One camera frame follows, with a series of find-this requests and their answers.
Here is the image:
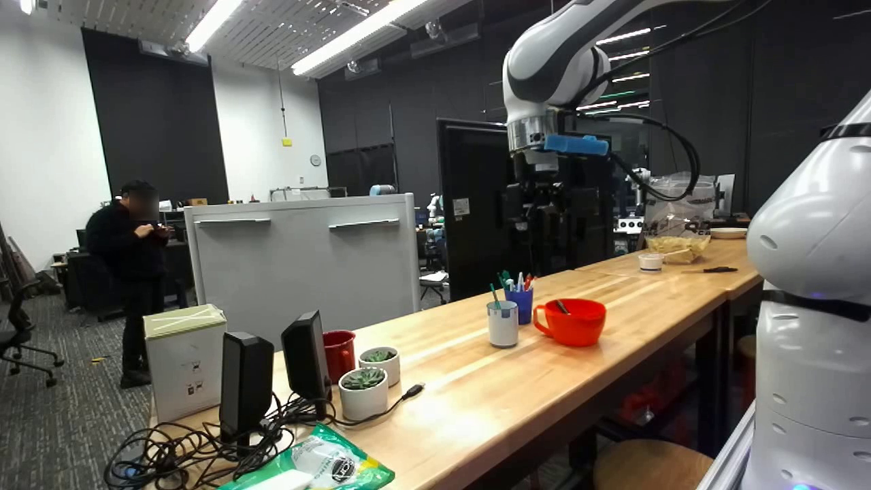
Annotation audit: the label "white cardboard box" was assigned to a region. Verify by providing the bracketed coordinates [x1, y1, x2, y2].
[143, 302, 228, 425]

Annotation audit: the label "person in black clothes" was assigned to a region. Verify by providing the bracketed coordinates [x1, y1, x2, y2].
[81, 176, 175, 391]

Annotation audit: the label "round wooden stool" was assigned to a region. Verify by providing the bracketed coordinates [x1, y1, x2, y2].
[593, 439, 717, 490]

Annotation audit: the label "white plant pot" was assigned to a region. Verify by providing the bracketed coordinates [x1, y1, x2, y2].
[358, 342, 404, 391]
[336, 365, 392, 425]

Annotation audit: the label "green wipes packet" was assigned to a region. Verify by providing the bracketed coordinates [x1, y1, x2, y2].
[220, 423, 397, 490]

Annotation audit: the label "white partition counter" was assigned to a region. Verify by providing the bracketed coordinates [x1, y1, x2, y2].
[181, 191, 423, 348]

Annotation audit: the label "black cabinet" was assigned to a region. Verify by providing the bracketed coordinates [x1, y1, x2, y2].
[435, 116, 620, 302]

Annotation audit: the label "red cup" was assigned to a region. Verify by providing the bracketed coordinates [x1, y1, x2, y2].
[321, 329, 359, 387]

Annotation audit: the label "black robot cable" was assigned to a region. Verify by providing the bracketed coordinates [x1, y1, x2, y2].
[601, 112, 706, 204]

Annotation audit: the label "blue pen cup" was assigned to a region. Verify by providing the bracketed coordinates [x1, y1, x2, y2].
[503, 285, 537, 327]

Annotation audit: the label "black office chair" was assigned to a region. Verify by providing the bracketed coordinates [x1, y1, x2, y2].
[0, 227, 69, 389]

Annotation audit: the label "clear glass bowl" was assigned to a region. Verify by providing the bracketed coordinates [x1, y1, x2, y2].
[643, 201, 717, 267]

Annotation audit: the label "tangled black cables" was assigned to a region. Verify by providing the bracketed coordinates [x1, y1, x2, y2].
[105, 380, 427, 490]

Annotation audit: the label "grey cup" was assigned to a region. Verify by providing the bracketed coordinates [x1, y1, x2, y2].
[484, 300, 524, 352]

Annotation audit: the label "red plastic bowl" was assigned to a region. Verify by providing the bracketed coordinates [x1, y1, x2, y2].
[532, 297, 609, 352]

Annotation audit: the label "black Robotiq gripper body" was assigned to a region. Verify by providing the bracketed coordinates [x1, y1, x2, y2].
[511, 146, 577, 239]

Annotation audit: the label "black speaker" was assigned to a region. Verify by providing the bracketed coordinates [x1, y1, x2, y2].
[281, 308, 333, 406]
[217, 329, 279, 447]

